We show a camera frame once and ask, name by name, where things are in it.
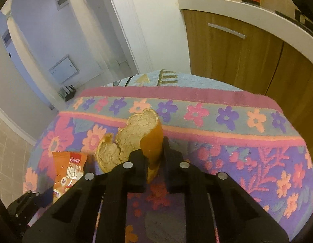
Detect black glass gas stove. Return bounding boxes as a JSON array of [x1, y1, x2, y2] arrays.
[[275, 9, 313, 37]]

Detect floral cloth covered table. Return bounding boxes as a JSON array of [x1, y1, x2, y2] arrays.
[[23, 70, 313, 239]]

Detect orange snack bag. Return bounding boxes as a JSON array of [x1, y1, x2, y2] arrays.
[[52, 151, 87, 203]]

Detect white wall panel box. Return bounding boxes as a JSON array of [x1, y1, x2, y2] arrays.
[[49, 55, 79, 84]]

